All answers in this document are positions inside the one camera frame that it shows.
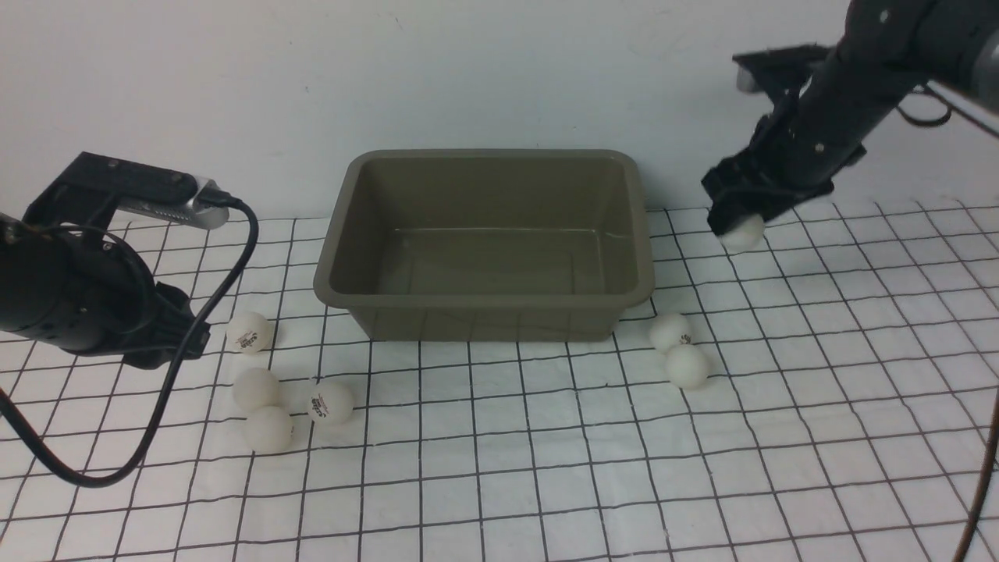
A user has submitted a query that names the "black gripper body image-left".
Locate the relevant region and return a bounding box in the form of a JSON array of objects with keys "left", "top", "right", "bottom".
[{"left": 122, "top": 283, "right": 210, "bottom": 370}]

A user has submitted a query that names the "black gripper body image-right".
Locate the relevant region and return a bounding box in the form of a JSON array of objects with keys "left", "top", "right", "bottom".
[{"left": 702, "top": 113, "right": 867, "bottom": 237}]

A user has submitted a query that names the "plain white ball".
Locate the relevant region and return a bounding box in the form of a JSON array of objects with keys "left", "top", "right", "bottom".
[
  {"left": 718, "top": 215, "right": 765, "bottom": 254},
  {"left": 243, "top": 406, "right": 295, "bottom": 454},
  {"left": 664, "top": 344, "right": 711, "bottom": 390},
  {"left": 231, "top": 368, "right": 281, "bottom": 412}
]

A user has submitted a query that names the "white ball with red logo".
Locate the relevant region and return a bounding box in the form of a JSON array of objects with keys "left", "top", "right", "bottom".
[{"left": 307, "top": 380, "right": 354, "bottom": 427}]

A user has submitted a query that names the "white black grid tablecloth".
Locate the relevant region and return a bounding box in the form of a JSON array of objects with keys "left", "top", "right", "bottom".
[{"left": 1, "top": 200, "right": 998, "bottom": 561}]

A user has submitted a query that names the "olive green plastic bin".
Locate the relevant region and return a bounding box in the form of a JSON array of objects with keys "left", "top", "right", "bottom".
[{"left": 313, "top": 149, "right": 656, "bottom": 342}]

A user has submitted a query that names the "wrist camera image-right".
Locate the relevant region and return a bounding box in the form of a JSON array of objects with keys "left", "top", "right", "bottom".
[{"left": 734, "top": 44, "right": 832, "bottom": 105}]

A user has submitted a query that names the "black camera cable image-left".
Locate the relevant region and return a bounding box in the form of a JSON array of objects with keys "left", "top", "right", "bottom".
[{"left": 1, "top": 194, "right": 259, "bottom": 489}]

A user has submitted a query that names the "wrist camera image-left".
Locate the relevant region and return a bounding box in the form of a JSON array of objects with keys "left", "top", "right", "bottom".
[{"left": 23, "top": 152, "right": 229, "bottom": 230}]

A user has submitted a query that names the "black cable image-right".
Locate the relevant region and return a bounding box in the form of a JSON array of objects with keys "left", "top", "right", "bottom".
[{"left": 952, "top": 390, "right": 999, "bottom": 562}]

